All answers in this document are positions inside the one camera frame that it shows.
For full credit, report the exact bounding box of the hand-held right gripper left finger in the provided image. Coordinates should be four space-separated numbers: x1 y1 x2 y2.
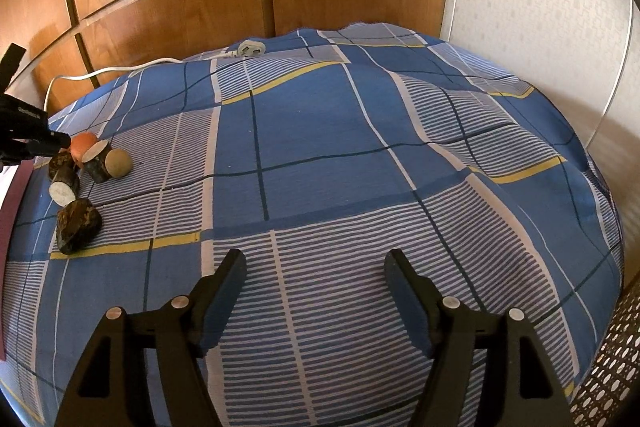
55 249 247 427

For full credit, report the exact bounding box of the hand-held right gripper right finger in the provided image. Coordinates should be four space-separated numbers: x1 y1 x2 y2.
384 249 576 427

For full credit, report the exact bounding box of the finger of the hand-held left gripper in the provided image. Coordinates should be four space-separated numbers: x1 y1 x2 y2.
0 131 72 166

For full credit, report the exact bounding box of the orange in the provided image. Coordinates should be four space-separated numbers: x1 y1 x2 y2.
69 132 98 160

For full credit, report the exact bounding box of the pink cardboard box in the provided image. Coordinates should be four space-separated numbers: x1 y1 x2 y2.
0 159 35 363

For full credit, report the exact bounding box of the tan round fruit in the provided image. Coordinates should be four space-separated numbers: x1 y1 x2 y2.
104 148 134 179

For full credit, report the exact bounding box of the dark lumpy fruit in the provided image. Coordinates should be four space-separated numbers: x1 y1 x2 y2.
55 198 102 255

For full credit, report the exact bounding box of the blue plaid blanket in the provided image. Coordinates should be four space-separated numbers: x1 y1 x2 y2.
0 23 626 427

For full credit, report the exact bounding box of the white power cable with plug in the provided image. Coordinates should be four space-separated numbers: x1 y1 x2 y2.
45 38 268 112

